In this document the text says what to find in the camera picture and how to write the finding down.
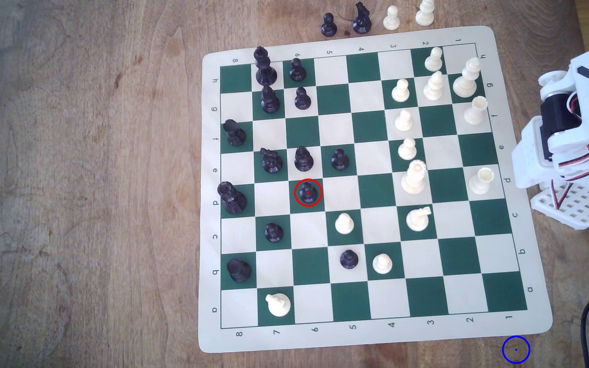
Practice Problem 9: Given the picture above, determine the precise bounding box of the black chess bishop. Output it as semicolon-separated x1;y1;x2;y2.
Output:
260;85;281;114
293;145;315;172

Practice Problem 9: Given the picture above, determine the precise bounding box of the black chess knight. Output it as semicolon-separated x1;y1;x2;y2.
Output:
260;148;284;174
352;1;373;35

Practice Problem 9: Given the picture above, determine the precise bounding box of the black chess queen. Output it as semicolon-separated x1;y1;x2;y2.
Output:
217;181;247;215

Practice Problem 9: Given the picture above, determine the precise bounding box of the black chess rook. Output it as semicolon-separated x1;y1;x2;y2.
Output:
227;258;252;284
222;119;247;147

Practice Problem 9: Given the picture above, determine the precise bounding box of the green and cream chess mat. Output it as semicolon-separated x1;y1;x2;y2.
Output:
197;26;554;354

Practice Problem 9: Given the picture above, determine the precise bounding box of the black chess king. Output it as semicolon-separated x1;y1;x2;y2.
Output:
254;46;278;87

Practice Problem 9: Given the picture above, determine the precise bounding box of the white chess queen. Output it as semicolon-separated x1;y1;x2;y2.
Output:
401;159;427;195

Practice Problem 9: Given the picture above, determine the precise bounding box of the white chess bishop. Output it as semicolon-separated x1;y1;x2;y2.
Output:
265;293;291;317
423;72;444;101
416;0;436;27

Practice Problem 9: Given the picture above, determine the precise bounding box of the white chess knight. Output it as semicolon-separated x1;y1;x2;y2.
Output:
405;206;433;233

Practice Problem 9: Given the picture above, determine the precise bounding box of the white chess rook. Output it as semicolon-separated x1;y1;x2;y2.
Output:
468;167;495;195
464;96;488;127

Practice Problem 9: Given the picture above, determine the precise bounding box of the white chess king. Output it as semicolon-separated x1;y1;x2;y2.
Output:
452;57;481;99

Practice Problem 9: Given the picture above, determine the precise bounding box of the white gridded robot base plate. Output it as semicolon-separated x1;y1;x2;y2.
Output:
530;180;589;230

